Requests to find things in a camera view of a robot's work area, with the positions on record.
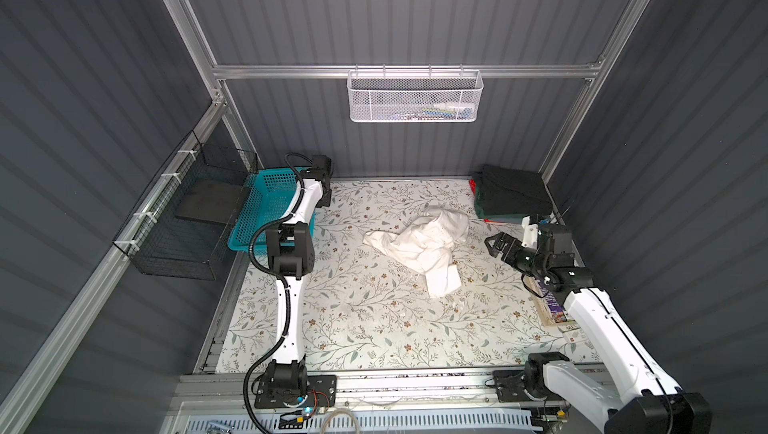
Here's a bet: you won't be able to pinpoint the purple printed book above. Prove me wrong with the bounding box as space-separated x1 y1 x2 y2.
533 293 578 331

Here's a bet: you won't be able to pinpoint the folded dark t shirt stack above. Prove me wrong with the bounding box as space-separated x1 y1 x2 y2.
470 164 553 223

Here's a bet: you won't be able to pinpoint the black wire wall basket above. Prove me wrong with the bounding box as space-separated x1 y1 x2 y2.
113 133 259 281

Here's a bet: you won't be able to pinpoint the white mesh wall basket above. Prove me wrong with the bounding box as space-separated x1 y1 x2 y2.
346 73 484 123

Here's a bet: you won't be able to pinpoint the white t shirt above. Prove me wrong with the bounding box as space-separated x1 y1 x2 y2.
363 206 470 298

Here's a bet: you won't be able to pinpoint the black pad in wire basket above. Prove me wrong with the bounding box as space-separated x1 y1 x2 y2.
174 179 251 225

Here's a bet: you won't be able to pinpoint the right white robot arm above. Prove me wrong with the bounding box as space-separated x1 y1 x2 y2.
484 223 713 433

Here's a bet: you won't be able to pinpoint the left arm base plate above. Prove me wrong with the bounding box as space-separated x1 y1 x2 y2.
250 374 338 409

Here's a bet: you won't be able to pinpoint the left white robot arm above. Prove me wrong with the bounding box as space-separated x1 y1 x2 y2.
265 155 333 370

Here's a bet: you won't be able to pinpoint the teal plastic laundry basket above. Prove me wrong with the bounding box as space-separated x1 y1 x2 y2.
228 168 297 252

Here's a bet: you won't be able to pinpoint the white vented cable duct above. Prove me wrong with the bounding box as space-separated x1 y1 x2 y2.
182 408 544 434

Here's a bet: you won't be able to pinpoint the aluminium frame rail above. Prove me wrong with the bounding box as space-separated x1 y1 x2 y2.
212 64 601 80

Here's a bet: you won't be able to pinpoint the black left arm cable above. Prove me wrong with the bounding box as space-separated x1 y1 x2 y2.
241 151 316 434

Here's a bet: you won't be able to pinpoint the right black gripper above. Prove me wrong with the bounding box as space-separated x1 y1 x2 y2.
486 231 547 278

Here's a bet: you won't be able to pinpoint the items in mesh basket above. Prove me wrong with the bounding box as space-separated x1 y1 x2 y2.
387 102 477 122

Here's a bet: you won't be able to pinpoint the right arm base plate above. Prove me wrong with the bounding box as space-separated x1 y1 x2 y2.
491 369 563 403

